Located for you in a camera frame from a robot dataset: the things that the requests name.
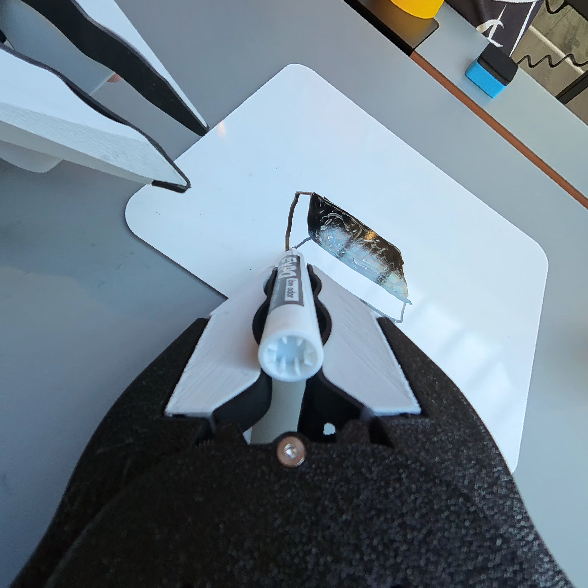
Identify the blue black whiteboard eraser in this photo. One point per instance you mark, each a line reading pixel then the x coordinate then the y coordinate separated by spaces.
pixel 487 78

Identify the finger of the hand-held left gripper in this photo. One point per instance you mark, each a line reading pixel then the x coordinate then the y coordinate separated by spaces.
pixel 69 128
pixel 103 7

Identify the black dry erase marker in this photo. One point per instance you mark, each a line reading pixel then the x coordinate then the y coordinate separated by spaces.
pixel 289 317

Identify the small white whiteboard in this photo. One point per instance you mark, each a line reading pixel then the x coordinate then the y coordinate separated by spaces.
pixel 367 160

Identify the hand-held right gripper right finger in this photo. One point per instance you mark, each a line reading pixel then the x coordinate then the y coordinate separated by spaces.
pixel 367 358

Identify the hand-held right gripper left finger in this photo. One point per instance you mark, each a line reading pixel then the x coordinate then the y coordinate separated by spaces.
pixel 216 358

